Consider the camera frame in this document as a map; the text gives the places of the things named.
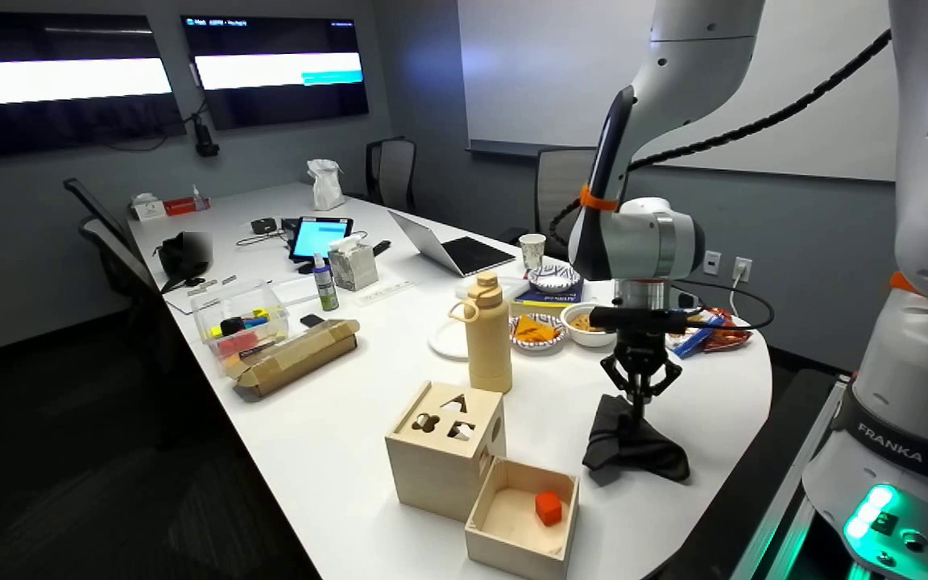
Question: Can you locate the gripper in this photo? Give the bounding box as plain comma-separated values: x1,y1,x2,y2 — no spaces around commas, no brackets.
600,329,683,421

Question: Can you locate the grey towel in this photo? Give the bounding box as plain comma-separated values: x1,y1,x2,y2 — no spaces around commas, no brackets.
582,393,691,487

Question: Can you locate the white bowl with snacks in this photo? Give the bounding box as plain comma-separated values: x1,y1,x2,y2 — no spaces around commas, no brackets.
559,302,618,349

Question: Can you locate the heap of snack packets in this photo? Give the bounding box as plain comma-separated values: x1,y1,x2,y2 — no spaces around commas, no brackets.
665,308,755,360

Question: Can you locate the patterned bowl with chips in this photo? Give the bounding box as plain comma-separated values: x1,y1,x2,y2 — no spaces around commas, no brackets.
509,313,569,353

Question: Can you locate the blue book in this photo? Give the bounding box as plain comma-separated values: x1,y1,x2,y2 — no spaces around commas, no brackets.
509,279,587,317

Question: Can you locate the patterned blue white bowl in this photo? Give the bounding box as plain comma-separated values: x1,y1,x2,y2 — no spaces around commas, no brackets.
527,263,583,295

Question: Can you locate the beige water bottle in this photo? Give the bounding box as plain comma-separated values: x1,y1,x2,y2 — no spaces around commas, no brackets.
448,271,513,395

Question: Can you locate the red cube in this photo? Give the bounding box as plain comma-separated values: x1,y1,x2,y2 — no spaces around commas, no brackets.
534,491,564,528

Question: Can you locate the paper cup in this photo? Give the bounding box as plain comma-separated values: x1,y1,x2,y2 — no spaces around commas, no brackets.
518,233,548,271

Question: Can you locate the open wooden box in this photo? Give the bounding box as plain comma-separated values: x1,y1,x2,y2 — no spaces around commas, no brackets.
464,456,581,580

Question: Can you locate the white plate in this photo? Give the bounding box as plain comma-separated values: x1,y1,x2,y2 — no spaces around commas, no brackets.
427,317,474,362

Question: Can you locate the office chair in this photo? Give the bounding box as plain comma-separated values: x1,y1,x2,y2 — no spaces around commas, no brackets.
499,146,599,260
364,136,418,215

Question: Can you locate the silver laptop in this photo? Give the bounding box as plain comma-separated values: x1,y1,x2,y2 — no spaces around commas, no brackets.
387,209,518,279

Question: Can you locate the wooden shape sorter box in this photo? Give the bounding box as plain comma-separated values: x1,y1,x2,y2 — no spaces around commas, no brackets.
385,381,508,523

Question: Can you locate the white power strip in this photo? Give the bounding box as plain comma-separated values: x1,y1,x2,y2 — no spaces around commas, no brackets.
353,279,417,308

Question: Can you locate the white tissue box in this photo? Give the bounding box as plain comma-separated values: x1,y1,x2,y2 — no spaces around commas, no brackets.
129,193,168,222
327,235,380,292

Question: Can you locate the whiteboard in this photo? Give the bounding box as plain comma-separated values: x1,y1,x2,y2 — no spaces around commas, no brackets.
457,0,898,183

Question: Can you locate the spray bottle with green label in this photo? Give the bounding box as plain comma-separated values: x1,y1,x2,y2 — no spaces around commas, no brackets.
312,252,341,313

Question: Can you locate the long cardboard box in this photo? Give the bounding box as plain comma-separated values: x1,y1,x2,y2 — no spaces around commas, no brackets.
232,318,362,401

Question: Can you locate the black tablet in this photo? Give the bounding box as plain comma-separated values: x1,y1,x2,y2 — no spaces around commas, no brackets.
288,216,355,265

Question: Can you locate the white paper bag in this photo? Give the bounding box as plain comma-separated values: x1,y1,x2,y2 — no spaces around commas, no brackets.
306,158,346,213

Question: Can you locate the heap of markers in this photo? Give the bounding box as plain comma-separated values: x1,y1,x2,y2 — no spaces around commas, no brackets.
208,309,271,360

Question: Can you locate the clear plastic bin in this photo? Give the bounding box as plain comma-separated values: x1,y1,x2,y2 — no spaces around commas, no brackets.
189,279,291,375

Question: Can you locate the black headset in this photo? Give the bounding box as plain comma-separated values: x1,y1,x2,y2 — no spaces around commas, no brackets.
153,230,214,296

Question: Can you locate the black webcam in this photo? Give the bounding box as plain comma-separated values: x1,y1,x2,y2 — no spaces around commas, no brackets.
189,112,221,159

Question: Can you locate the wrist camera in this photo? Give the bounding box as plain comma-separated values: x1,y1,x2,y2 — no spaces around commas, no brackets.
589,305,691,334

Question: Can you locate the wall monitor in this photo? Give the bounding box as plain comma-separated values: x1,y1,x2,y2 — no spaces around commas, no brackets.
180,14,371,132
0,10,188,161

